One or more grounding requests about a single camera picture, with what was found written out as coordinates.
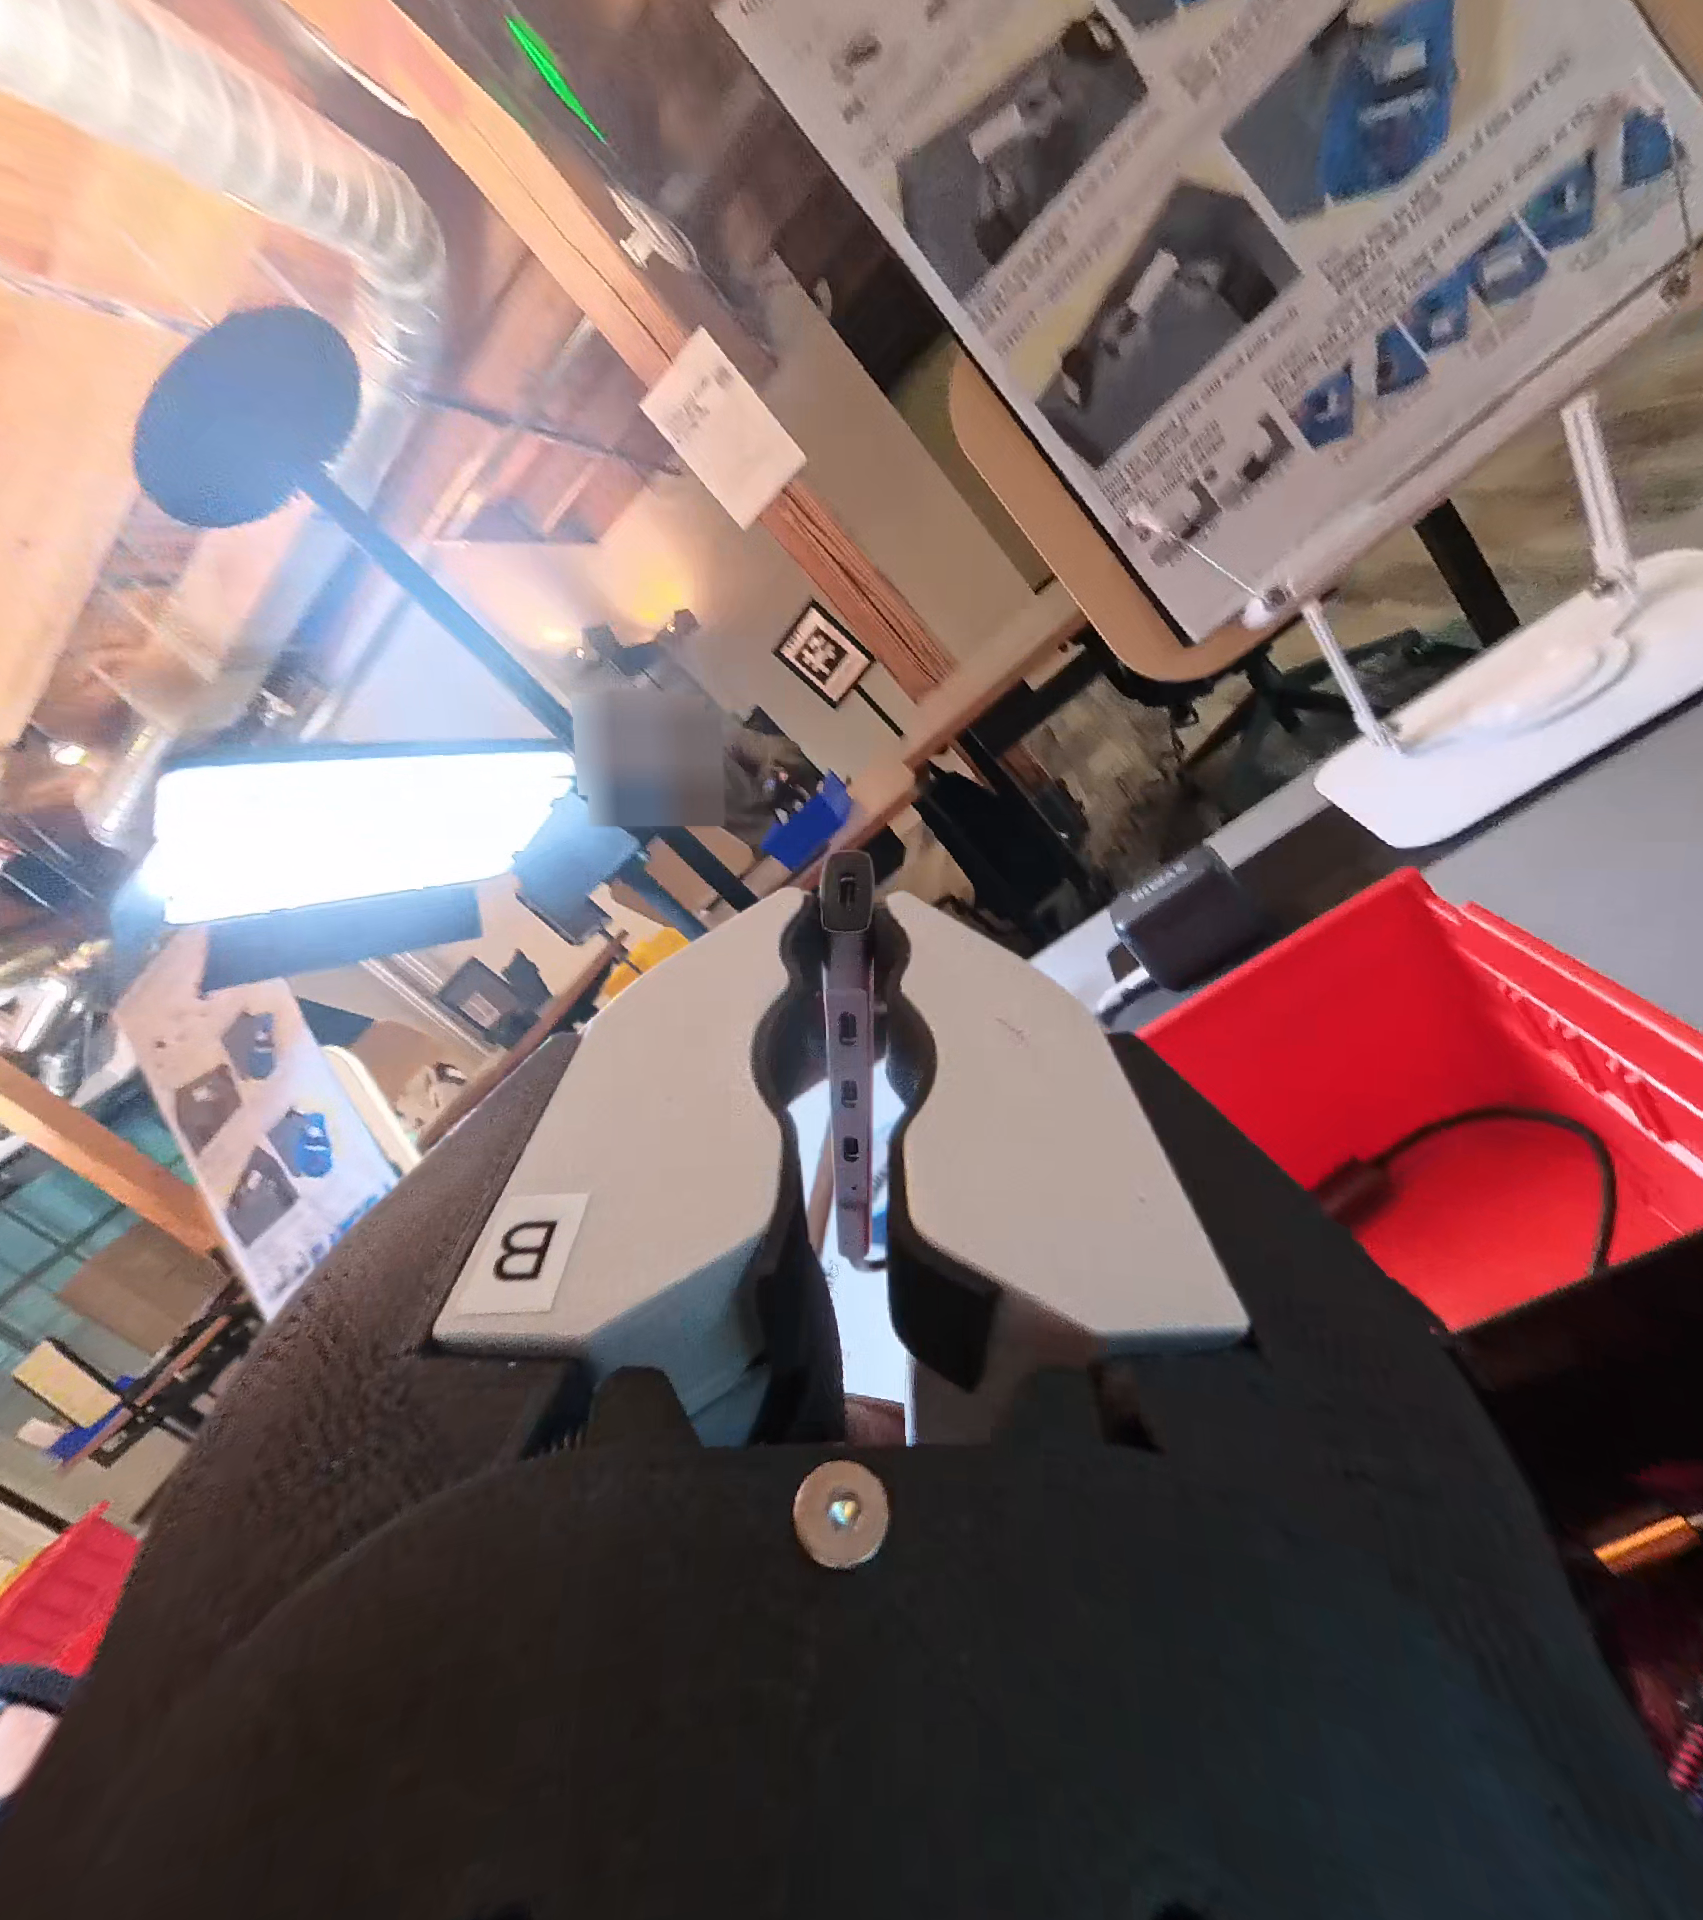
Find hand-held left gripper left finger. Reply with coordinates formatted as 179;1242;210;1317
431;892;854;1445

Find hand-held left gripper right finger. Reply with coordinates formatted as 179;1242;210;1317
882;892;1254;1396

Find grey usb hub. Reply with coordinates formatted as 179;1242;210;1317
815;848;889;1275

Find black charger box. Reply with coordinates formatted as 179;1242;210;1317
1109;841;1260;990

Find blue plastic bin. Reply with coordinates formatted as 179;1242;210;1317
762;774;855;874

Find black and white marker sign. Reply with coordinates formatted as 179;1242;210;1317
773;600;873;707

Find white paper notice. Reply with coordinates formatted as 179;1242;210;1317
645;327;807;524

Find black disc on pole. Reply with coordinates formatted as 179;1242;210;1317
129;310;572;739

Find green exit sign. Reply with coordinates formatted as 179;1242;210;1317
506;8;614;143

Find silver ventilation duct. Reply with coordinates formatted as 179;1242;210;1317
0;0;449;349

